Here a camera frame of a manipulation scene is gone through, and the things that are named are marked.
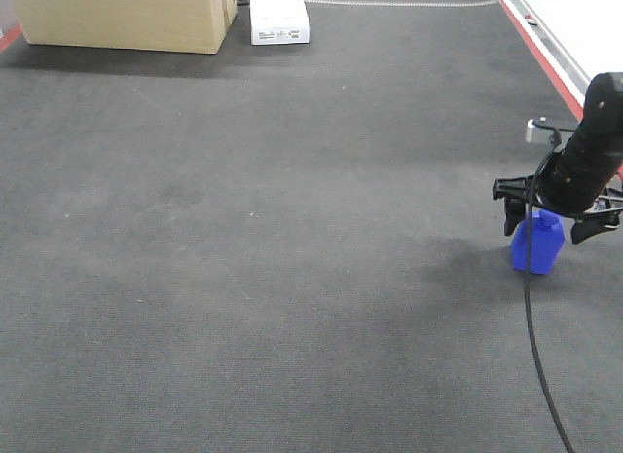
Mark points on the white labelled carton box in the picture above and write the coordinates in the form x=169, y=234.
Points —
x=279, y=22

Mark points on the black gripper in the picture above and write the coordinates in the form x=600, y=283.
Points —
x=568, y=188

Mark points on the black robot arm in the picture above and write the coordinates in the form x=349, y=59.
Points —
x=598, y=136

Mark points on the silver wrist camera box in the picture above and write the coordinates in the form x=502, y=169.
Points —
x=547, y=130

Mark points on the blue plastic block part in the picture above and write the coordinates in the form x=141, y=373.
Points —
x=547, y=240

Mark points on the large cardboard box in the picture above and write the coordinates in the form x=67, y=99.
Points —
x=177, y=26

